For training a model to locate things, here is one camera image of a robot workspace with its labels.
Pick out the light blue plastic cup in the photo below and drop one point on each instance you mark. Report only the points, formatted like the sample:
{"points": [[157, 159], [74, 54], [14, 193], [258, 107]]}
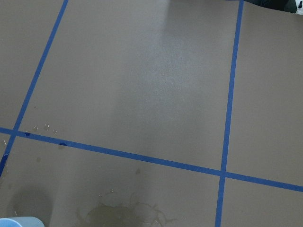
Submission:
{"points": [[21, 222]]}

